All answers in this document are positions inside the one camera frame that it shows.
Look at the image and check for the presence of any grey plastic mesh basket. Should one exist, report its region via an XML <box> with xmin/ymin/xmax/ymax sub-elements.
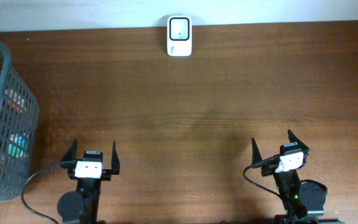
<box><xmin>0</xmin><ymin>41</ymin><xmax>39</xmax><ymax>202</ymax></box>

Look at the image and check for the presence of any black camera cable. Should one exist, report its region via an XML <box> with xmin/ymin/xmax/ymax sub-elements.
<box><xmin>21</xmin><ymin>161</ymin><xmax>76</xmax><ymax>224</ymax></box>
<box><xmin>242</xmin><ymin>157</ymin><xmax>283</xmax><ymax>200</ymax></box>

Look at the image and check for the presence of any white barcode scanner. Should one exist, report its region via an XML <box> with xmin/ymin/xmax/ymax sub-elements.
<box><xmin>167</xmin><ymin>15</ymin><xmax>193</xmax><ymax>57</ymax></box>

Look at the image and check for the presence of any black right camera cable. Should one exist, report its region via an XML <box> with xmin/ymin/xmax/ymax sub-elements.
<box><xmin>242</xmin><ymin>157</ymin><xmax>283</xmax><ymax>200</ymax></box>

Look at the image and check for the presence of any teal tissue pack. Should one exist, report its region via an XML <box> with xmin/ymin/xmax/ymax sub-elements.
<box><xmin>8</xmin><ymin>133</ymin><xmax>29</xmax><ymax>159</ymax></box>

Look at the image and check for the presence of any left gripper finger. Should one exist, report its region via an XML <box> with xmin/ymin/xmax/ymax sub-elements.
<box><xmin>111</xmin><ymin>141</ymin><xmax>120</xmax><ymax>175</ymax></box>
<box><xmin>61</xmin><ymin>139</ymin><xmax>77</xmax><ymax>162</ymax></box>

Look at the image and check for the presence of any orange tissue pack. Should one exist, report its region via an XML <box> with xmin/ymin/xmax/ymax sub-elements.
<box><xmin>4</xmin><ymin>89</ymin><xmax>27</xmax><ymax>113</ymax></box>

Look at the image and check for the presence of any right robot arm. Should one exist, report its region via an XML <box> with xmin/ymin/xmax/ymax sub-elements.
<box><xmin>243</xmin><ymin>130</ymin><xmax>341</xmax><ymax>224</ymax></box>

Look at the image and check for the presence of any black left camera cable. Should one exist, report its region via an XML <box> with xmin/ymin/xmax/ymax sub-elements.
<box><xmin>21</xmin><ymin>161</ymin><xmax>76</xmax><ymax>224</ymax></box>

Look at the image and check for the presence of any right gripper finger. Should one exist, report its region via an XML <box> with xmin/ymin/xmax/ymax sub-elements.
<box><xmin>252</xmin><ymin>138</ymin><xmax>263</xmax><ymax>165</ymax></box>
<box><xmin>288</xmin><ymin>129</ymin><xmax>309</xmax><ymax>151</ymax></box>

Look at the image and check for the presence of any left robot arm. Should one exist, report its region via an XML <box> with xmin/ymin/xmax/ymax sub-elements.
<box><xmin>57</xmin><ymin>140</ymin><xmax>120</xmax><ymax>224</ymax></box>

